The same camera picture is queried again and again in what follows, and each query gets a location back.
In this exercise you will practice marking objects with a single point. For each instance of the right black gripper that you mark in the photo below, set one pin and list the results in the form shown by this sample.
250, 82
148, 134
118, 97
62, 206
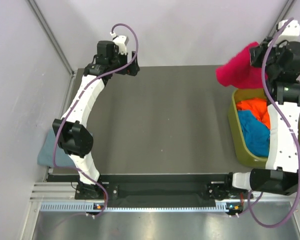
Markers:
256, 52

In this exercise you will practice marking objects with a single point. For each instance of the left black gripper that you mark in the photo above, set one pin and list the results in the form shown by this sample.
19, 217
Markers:
132, 69

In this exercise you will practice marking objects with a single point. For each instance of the magenta t shirt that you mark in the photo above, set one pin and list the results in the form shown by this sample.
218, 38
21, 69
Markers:
239, 73

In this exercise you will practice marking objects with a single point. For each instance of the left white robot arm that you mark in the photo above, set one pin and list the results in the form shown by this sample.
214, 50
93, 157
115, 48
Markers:
71, 134

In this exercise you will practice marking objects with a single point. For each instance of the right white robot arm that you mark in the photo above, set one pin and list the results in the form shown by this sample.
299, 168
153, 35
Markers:
273, 180

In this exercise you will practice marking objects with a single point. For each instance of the orange t shirt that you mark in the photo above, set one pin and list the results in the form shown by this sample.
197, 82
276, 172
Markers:
258, 107

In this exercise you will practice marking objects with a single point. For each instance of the olive green plastic bin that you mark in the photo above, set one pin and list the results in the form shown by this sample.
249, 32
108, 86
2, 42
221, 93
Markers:
242, 147

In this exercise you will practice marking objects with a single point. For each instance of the blue t shirt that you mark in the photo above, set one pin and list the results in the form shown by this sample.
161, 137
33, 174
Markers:
256, 135

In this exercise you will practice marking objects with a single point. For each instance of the folded grey-blue t shirt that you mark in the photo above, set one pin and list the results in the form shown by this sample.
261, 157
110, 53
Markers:
45, 156

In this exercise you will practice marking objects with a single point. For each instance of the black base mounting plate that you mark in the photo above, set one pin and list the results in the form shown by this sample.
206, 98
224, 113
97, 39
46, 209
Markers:
219, 188

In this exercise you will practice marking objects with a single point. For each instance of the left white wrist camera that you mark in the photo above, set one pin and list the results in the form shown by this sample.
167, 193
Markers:
121, 41

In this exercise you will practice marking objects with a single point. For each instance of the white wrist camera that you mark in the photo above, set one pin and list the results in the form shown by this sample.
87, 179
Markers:
121, 41
291, 31

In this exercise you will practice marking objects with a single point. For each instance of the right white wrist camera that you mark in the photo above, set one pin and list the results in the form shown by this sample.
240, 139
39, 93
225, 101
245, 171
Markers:
291, 31

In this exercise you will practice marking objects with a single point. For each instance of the left aluminium corner post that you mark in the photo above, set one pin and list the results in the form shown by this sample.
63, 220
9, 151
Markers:
34, 7

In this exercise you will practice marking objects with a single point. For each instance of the aluminium corner post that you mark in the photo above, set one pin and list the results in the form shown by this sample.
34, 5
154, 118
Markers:
281, 19
34, 7

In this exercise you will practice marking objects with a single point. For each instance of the right aluminium corner post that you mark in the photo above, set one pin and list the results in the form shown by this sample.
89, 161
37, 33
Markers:
281, 19

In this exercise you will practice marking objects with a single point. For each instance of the aluminium frame rail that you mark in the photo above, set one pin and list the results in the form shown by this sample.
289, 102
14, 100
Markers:
65, 192

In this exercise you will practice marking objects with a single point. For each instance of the slotted grey cable duct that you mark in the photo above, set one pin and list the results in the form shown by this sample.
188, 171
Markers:
94, 207

